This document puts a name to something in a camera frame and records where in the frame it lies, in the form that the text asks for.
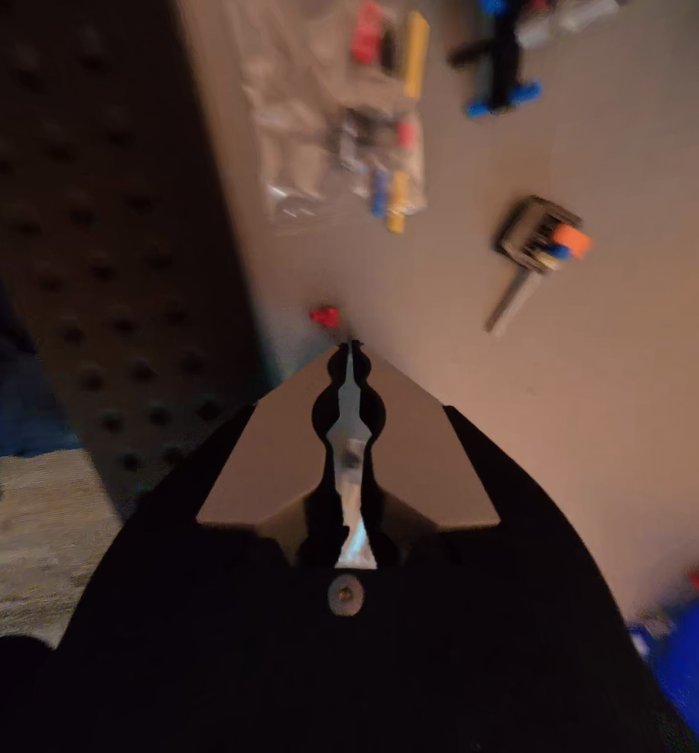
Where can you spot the blue storage bin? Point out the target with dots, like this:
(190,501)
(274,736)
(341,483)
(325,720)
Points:
(690,676)

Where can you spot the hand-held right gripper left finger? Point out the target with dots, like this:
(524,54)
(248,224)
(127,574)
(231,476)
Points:
(261,470)

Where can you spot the person's leg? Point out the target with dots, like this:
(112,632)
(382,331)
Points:
(14,353)

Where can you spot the small bag of lego parts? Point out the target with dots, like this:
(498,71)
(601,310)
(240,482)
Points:
(337,129)

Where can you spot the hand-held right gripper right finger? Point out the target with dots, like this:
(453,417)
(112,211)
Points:
(437,470)

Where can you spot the crumpled clear wrapper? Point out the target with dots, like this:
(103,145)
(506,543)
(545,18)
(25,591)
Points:
(352,529)

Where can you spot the partly built black lego assembly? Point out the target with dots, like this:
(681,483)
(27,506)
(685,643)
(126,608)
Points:
(502,59)

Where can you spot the red lego piece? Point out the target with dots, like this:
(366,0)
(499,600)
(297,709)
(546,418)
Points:
(326,316)

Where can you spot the black perforated board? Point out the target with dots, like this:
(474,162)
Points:
(90,235)

